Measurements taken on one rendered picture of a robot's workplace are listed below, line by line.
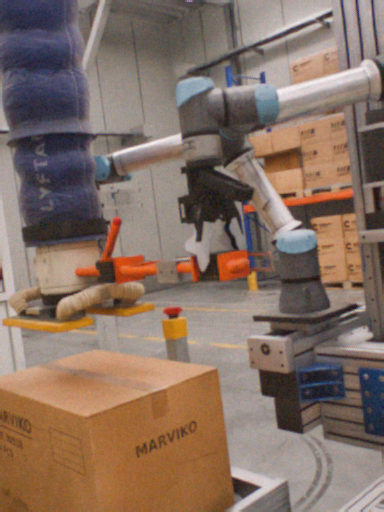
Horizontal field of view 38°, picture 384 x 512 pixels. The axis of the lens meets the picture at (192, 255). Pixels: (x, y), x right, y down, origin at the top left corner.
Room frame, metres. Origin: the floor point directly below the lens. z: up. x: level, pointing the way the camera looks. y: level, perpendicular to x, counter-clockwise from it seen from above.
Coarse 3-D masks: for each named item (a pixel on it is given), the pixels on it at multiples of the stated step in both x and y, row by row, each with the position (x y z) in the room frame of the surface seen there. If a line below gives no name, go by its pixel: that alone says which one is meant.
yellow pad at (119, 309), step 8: (112, 304) 1.51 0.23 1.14; (120, 304) 1.50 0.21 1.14; (128, 304) 1.47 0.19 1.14; (136, 304) 1.47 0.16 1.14; (144, 304) 1.47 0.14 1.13; (152, 304) 1.48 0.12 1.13; (88, 312) 1.55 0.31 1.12; (96, 312) 1.52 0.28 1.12; (104, 312) 1.49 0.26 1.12; (112, 312) 1.46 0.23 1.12; (120, 312) 1.43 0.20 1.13; (128, 312) 1.42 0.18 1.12; (136, 312) 1.44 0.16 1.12; (144, 312) 1.46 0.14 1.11
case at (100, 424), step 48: (0, 384) 1.54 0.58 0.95; (48, 384) 1.48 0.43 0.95; (96, 384) 1.41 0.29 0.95; (144, 384) 1.35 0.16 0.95; (192, 384) 1.37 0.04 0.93; (0, 432) 1.54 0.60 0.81; (48, 432) 1.31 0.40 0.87; (96, 432) 1.18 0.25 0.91; (144, 432) 1.26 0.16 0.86; (192, 432) 1.35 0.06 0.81; (0, 480) 1.58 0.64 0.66; (48, 480) 1.34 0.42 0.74; (96, 480) 1.17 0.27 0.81; (144, 480) 1.25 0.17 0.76; (192, 480) 1.34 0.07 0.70
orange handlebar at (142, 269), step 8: (136, 264) 1.22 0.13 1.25; (144, 264) 1.21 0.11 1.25; (152, 264) 1.19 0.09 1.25; (184, 264) 1.10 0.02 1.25; (232, 264) 1.01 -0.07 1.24; (240, 264) 1.01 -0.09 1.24; (248, 264) 1.03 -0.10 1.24; (80, 272) 1.41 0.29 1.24; (88, 272) 1.38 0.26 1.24; (96, 272) 1.35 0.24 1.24; (128, 272) 1.25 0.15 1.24; (136, 272) 1.23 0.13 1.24; (144, 272) 1.20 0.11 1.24; (152, 272) 1.18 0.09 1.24; (184, 272) 1.10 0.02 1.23
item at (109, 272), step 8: (136, 256) 1.31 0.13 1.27; (96, 264) 1.31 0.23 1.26; (104, 264) 1.29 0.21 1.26; (112, 264) 1.27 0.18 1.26; (120, 264) 1.27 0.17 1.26; (128, 264) 1.29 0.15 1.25; (104, 272) 1.30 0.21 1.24; (112, 272) 1.28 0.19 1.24; (120, 272) 1.27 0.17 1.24; (104, 280) 1.29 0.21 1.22; (112, 280) 1.27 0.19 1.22; (120, 280) 1.27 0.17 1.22; (128, 280) 1.28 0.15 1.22
